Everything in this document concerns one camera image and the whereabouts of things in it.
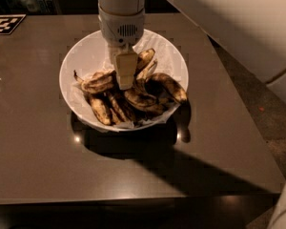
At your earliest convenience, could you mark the front left spotted banana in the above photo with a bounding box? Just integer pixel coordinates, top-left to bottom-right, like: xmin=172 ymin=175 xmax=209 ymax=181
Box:
xmin=89 ymin=95 xmax=112 ymax=126

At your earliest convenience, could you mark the black white marker tag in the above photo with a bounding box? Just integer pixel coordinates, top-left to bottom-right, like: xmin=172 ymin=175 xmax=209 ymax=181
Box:
xmin=0 ymin=14 xmax=26 ymax=35

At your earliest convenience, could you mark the long spotted top banana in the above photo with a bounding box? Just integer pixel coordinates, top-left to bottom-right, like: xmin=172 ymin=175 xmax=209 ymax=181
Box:
xmin=73 ymin=48 xmax=155 ymax=94

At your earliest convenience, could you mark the white ceramic bowl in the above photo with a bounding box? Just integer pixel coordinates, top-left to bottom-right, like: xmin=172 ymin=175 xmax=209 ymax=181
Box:
xmin=59 ymin=28 xmax=190 ymax=133

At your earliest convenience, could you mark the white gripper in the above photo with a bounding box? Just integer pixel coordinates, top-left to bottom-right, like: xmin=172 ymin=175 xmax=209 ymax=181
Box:
xmin=98 ymin=5 xmax=145 ymax=90

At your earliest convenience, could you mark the thin banana behind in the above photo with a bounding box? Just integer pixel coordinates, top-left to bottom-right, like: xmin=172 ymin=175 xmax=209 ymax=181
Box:
xmin=136 ymin=60 xmax=157 ymax=79

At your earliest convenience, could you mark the right spotted banana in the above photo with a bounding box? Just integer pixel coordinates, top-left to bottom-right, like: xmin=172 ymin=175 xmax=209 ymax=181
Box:
xmin=147 ymin=73 xmax=188 ymax=104

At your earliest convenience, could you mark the front middle spotted banana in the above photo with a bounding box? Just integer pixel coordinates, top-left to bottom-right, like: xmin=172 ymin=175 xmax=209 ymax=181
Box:
xmin=107 ymin=92 xmax=136 ymax=122

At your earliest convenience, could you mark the white paper towel liner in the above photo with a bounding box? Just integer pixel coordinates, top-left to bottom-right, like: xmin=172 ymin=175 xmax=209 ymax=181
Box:
xmin=70 ymin=31 xmax=182 ymax=131

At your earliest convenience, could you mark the middle curved spotted banana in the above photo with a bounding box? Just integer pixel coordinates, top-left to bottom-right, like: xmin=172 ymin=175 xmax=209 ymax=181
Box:
xmin=123 ymin=87 xmax=167 ymax=115

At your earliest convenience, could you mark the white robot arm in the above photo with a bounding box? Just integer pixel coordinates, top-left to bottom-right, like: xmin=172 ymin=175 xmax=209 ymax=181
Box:
xmin=98 ymin=0 xmax=286 ymax=103

